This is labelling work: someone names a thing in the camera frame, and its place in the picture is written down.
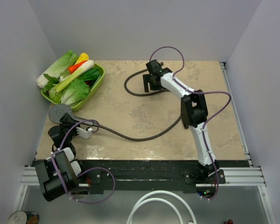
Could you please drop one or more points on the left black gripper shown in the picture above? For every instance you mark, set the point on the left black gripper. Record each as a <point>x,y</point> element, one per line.
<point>66,121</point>

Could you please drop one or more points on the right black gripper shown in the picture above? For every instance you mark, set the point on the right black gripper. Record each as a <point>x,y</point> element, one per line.
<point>147,78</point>

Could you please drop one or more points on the grey shower head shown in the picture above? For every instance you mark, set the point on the grey shower head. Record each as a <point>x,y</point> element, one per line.
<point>57,111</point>

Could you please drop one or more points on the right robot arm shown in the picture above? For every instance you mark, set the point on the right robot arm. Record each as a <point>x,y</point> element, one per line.
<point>194,112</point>

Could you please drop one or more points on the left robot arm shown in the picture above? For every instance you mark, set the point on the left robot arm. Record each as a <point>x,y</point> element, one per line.
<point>57,175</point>

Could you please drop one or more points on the green plastic tray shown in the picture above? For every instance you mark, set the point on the green plastic tray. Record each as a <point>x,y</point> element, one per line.
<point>94,85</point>

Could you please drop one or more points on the green lettuce toy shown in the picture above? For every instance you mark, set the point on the green lettuce toy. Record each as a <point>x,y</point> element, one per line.
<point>76,91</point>

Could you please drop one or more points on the orange carrot toy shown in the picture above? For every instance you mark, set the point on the orange carrot toy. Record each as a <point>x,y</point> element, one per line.
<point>74,67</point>

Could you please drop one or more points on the napa cabbage toy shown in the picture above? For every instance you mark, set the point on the napa cabbage toy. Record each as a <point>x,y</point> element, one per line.
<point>60,65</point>

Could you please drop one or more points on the white leek toy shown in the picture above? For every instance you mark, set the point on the white leek toy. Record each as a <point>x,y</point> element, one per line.
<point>79,71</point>

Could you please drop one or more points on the dark green vegetable toy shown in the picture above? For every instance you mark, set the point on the dark green vegetable toy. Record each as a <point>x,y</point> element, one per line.
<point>90,75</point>

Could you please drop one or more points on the yellow pepper toy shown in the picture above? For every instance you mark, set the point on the yellow pepper toy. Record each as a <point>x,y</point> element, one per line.
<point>83,57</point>

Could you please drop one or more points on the tin can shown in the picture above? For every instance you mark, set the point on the tin can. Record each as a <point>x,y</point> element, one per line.
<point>24,217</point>

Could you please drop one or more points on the red small object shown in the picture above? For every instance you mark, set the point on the red small object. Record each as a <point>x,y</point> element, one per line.
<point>228,222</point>

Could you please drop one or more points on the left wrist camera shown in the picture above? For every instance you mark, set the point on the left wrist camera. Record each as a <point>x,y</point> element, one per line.
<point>84,133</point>

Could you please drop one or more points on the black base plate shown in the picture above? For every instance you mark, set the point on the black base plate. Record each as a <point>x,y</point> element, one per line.
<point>98,176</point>

